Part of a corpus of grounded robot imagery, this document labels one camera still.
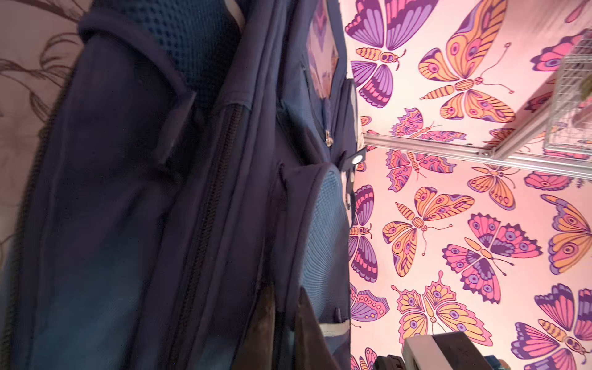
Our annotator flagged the white wire basket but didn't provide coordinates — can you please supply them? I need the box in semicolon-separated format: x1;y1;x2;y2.
544;29;591;156

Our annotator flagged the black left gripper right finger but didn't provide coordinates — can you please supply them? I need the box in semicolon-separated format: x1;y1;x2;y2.
294;287;340;369

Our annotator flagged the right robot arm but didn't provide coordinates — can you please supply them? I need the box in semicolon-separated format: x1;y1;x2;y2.
369;331;510;370

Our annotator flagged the aluminium frame crossbar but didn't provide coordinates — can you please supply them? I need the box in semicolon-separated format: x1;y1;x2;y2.
364;133;591;180

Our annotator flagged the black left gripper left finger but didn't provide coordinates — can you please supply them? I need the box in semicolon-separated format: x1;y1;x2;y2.
231;284;276;370

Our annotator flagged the navy blue backpack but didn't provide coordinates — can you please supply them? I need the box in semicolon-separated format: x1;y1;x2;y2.
1;1;362;369

